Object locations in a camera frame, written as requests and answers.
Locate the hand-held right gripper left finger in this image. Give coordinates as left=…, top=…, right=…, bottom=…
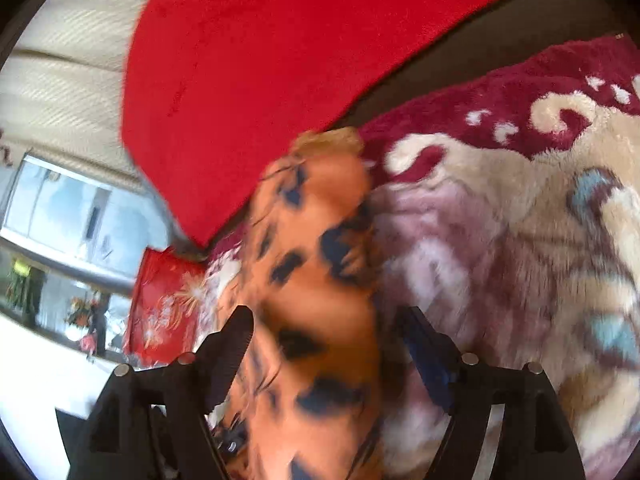
left=67, top=305, right=256, bottom=480

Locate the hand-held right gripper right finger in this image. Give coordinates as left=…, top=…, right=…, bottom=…
left=397, top=305, right=586, bottom=480

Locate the orange floral garment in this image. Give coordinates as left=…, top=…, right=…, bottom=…
left=207, top=127, right=401, bottom=480

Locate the red printed bag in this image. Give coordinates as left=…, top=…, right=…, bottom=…
left=122, top=247, right=211, bottom=366

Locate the maroon and cream plush blanket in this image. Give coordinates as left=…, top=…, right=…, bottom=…
left=200, top=35, right=640, bottom=480

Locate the flower bouquet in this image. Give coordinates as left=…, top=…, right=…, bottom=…
left=65, top=292, right=103, bottom=333

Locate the glass window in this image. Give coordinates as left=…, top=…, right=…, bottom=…
left=0, top=152, right=176, bottom=296

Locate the red cloth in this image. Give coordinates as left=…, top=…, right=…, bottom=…
left=120, top=0, right=571, bottom=256

